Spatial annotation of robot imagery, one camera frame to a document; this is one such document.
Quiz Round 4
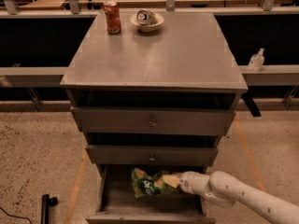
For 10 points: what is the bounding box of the clear hand sanitizer bottle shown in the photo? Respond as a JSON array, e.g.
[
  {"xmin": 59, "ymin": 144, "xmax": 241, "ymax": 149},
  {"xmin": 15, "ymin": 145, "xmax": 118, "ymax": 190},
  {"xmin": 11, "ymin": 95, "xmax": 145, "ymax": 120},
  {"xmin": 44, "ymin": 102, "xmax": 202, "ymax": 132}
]
[{"xmin": 248, "ymin": 48, "xmax": 264, "ymax": 72}]

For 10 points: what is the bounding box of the black floor cable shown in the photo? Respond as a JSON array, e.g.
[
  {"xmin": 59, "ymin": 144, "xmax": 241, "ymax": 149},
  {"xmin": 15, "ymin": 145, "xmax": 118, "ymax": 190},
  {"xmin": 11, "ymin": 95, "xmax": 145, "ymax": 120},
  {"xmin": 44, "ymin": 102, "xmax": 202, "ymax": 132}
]
[{"xmin": 0, "ymin": 206, "xmax": 34, "ymax": 224}]

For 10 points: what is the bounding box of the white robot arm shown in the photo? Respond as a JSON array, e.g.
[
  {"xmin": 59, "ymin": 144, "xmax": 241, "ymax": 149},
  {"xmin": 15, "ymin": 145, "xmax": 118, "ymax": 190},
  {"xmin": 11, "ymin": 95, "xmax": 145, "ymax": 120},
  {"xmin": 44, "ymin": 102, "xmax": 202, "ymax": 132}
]
[{"xmin": 163, "ymin": 171, "xmax": 299, "ymax": 224}]

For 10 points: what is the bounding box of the white ceramic bowl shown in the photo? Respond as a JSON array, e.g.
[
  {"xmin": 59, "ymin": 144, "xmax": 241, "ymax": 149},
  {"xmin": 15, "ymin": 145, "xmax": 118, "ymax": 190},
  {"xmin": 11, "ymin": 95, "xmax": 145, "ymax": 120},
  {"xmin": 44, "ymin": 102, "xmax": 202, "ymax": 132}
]
[{"xmin": 130, "ymin": 13, "xmax": 164, "ymax": 33}]

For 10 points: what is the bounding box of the grey top drawer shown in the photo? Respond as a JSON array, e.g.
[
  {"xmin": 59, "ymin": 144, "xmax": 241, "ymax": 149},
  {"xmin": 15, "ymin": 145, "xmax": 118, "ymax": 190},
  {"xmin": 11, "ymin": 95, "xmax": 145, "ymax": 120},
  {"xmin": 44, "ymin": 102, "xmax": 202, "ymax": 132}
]
[{"xmin": 71, "ymin": 106, "xmax": 235, "ymax": 136}]

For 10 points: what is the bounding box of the green rice chip bag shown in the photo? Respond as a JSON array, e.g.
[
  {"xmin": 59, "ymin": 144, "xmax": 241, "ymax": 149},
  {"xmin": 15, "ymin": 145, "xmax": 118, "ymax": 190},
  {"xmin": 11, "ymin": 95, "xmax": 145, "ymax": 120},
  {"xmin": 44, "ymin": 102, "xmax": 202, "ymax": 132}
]
[{"xmin": 131, "ymin": 168, "xmax": 176, "ymax": 198}]

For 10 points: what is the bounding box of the red soda can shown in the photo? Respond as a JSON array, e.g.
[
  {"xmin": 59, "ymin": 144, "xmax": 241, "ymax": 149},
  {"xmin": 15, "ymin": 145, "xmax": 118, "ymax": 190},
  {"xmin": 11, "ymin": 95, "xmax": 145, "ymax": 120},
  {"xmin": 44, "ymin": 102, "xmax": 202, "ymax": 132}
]
[{"xmin": 103, "ymin": 1, "xmax": 121, "ymax": 35}]

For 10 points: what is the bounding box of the crushed silver can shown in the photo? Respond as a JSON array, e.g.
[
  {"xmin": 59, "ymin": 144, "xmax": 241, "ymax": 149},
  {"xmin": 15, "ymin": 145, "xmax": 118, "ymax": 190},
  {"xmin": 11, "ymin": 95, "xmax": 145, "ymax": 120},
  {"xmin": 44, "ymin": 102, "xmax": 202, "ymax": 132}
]
[{"xmin": 136, "ymin": 9, "xmax": 156, "ymax": 25}]

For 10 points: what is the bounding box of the grey middle drawer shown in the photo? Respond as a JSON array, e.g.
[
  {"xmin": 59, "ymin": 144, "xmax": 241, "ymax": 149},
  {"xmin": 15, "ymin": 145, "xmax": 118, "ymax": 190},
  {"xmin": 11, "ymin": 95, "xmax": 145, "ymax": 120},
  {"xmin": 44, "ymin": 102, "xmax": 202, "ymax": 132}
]
[{"xmin": 86, "ymin": 145, "xmax": 218, "ymax": 167}]

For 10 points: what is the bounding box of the grey metal railing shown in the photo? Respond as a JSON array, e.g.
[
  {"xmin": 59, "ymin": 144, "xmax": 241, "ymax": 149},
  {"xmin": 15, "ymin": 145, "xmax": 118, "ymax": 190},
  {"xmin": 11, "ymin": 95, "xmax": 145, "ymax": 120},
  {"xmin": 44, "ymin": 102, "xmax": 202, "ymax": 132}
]
[{"xmin": 1, "ymin": 7, "xmax": 299, "ymax": 115}]

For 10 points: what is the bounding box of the grey wooden drawer cabinet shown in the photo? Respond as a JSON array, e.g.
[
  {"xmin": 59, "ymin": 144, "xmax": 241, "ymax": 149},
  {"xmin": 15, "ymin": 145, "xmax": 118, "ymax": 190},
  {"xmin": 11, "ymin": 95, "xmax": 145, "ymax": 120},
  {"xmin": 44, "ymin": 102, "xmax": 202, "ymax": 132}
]
[{"xmin": 59, "ymin": 9, "xmax": 249, "ymax": 224}]

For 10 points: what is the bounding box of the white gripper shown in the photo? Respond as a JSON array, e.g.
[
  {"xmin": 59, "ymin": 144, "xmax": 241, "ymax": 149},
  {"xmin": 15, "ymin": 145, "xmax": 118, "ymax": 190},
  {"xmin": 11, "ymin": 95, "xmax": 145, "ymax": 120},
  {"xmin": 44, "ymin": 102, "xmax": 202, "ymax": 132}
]
[{"xmin": 163, "ymin": 171, "xmax": 211, "ymax": 195}]

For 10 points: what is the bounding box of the black floor device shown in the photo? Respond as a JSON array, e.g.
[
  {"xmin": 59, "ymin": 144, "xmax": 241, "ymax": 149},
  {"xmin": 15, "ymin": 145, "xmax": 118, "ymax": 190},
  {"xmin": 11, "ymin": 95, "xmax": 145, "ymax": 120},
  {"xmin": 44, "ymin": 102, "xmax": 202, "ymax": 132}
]
[{"xmin": 41, "ymin": 194, "xmax": 58, "ymax": 224}]

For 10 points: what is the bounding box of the grey open bottom drawer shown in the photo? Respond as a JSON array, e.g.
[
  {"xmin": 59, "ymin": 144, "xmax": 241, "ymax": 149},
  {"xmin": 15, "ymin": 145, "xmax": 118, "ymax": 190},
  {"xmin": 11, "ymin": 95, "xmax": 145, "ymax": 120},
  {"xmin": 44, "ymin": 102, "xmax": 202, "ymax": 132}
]
[{"xmin": 86, "ymin": 164, "xmax": 216, "ymax": 224}]

